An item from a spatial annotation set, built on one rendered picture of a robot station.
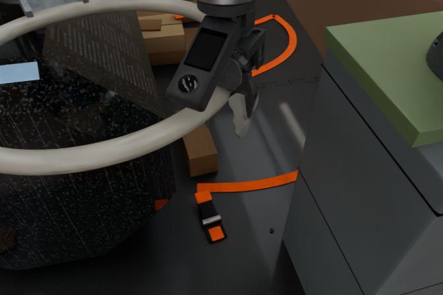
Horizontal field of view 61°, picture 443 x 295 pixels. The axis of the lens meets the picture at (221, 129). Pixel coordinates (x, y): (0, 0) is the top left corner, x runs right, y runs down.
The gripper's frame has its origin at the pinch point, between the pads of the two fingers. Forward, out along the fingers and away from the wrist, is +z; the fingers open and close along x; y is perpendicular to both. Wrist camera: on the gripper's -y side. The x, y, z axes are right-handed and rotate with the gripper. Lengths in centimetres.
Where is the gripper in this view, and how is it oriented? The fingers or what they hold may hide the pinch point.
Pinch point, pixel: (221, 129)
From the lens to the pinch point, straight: 56.5
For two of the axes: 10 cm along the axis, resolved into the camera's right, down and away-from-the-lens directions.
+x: -8.9, -2.9, 3.5
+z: 0.2, 7.4, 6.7
